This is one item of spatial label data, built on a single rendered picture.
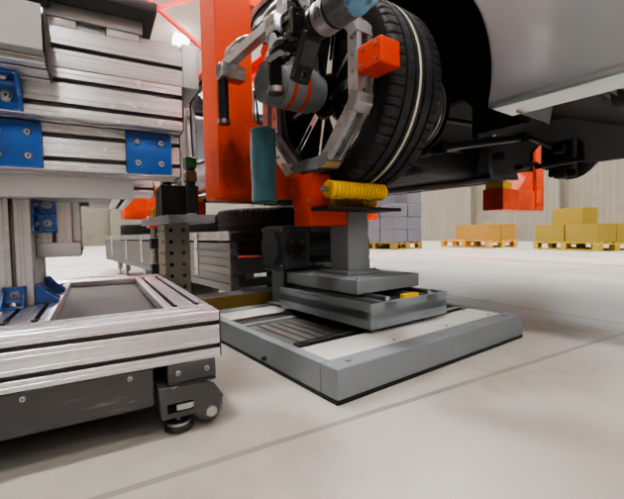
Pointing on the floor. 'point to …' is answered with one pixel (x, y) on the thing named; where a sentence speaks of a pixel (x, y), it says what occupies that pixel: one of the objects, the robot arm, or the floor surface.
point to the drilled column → (174, 254)
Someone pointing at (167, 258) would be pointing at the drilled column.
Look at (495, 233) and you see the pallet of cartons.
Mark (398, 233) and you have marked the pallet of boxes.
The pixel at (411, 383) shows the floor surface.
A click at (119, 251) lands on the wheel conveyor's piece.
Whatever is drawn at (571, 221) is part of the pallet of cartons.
